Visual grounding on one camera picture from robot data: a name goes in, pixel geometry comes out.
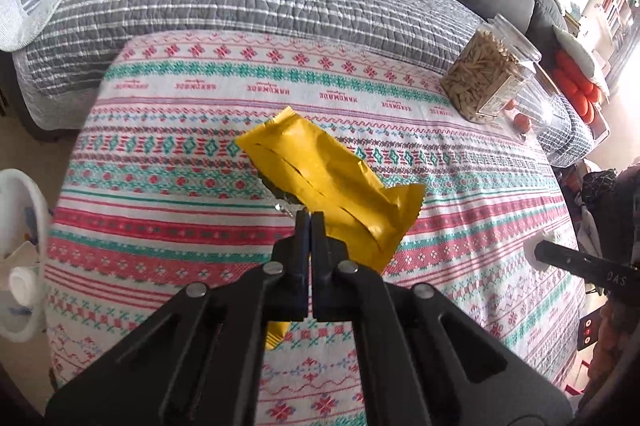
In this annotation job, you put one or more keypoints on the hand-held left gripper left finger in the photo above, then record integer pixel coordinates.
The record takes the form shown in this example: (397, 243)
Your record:
(303, 231)

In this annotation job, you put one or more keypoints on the small white scrap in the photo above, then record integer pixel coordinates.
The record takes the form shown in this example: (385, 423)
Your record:
(531, 251)

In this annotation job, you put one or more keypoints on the clear jar of seeds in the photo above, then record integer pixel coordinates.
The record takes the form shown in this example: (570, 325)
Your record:
(480, 70)

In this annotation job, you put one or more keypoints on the orange red cushion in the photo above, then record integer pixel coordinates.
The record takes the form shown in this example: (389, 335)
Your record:
(580, 85)

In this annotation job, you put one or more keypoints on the small red tomato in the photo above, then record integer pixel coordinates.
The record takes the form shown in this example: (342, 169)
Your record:
(522, 121)
(509, 104)

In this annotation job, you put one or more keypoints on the yellow foil wrapper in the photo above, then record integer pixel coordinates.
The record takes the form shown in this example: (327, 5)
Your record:
(325, 176)

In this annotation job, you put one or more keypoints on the red green patterned tablecloth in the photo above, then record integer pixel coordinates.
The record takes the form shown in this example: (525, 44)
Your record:
(175, 206)

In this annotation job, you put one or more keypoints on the white plastic basin blue pattern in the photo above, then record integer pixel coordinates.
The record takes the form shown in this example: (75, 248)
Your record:
(30, 201)

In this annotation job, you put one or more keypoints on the empty clear jar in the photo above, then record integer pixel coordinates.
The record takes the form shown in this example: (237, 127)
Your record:
(542, 105)

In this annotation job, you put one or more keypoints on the person's right forearm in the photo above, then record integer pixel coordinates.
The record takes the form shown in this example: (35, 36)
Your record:
(615, 341)

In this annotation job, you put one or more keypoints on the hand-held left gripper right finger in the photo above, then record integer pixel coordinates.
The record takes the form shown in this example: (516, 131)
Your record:
(317, 231)

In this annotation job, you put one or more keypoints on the bookshelf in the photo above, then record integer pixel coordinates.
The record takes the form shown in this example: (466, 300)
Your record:
(617, 5)

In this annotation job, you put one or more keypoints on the grey checked cloth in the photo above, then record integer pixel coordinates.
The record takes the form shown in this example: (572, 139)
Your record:
(570, 140)

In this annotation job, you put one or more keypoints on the dark patterned cloth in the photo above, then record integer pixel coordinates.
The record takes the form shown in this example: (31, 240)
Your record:
(597, 186)

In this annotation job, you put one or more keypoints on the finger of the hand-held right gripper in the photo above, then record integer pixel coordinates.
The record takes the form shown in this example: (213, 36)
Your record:
(580, 263)

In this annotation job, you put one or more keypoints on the white cushion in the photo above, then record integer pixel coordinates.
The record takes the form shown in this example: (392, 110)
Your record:
(580, 48)

